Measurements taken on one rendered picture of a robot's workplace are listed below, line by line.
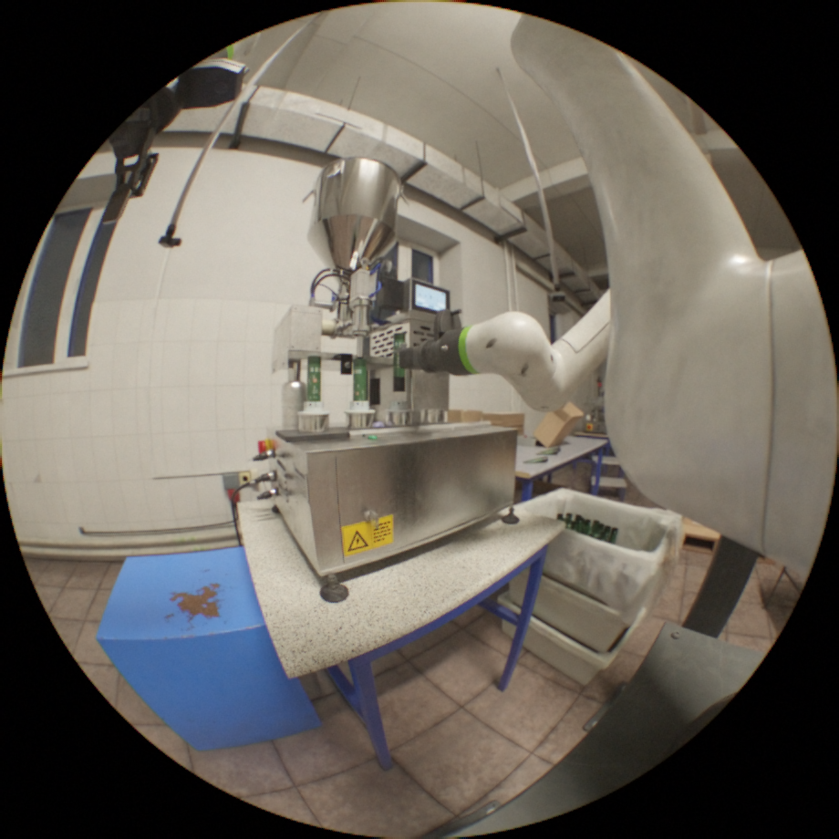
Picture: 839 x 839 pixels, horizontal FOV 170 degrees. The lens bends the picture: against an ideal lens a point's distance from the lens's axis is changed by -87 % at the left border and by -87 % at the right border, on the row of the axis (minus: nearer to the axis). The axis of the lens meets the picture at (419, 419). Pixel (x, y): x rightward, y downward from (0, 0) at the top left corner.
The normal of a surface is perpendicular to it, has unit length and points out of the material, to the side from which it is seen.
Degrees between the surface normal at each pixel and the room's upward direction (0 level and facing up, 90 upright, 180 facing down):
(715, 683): 0
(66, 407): 90
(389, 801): 0
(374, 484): 90
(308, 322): 90
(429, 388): 90
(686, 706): 0
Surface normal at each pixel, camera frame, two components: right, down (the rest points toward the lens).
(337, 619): 0.00, -1.00
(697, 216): -0.63, -0.04
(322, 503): 0.62, 0.06
